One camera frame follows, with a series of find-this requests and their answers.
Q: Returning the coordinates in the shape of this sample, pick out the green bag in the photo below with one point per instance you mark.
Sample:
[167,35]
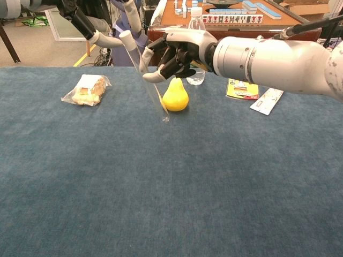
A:
[36,21]

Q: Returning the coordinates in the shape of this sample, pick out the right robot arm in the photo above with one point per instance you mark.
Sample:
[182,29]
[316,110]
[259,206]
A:
[281,64]

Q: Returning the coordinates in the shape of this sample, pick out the clear glass test tube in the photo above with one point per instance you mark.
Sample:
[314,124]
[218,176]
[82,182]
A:
[151,89]

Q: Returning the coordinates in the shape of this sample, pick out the blue felt table cover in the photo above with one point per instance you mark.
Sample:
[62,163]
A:
[160,174]

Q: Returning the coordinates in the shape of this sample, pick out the wooden post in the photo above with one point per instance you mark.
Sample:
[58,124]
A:
[88,49]

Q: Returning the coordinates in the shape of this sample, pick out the bagged bread snack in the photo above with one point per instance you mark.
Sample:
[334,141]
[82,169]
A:
[85,92]

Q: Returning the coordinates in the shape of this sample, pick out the yellow toy pear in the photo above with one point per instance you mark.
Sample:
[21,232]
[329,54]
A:
[175,99]

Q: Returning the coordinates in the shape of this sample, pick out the blue-backed mahjong tile row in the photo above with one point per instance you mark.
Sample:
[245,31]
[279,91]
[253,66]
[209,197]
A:
[249,5]
[269,11]
[227,11]

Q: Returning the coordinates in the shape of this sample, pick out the clear water bottle green label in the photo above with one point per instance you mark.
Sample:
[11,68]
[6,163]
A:
[197,18]

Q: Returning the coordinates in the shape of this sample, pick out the face-showing mahjong tile row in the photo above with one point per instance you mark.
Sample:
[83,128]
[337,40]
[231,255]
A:
[233,19]

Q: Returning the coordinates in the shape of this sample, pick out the razor on yellow card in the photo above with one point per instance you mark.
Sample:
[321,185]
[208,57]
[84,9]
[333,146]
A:
[242,92]

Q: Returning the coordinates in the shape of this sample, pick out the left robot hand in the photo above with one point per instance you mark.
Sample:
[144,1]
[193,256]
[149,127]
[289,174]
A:
[85,25]

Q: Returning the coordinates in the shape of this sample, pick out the white toothpaste tube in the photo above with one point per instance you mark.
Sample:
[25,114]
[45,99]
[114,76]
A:
[266,101]

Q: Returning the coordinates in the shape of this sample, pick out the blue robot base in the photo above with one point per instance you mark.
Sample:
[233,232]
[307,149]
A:
[126,57]

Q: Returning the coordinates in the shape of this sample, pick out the small white stopper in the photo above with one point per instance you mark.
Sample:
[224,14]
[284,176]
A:
[125,35]

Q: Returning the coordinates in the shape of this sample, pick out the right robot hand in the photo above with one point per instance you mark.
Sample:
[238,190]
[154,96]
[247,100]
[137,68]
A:
[193,40]

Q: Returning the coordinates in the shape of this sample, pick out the dark round dish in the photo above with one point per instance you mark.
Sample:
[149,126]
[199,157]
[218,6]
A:
[222,2]

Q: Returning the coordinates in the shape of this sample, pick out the cardboard box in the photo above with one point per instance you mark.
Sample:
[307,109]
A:
[308,9]

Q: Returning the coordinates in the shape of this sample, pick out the brown mahjong table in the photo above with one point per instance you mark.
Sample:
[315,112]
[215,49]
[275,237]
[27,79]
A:
[268,23]

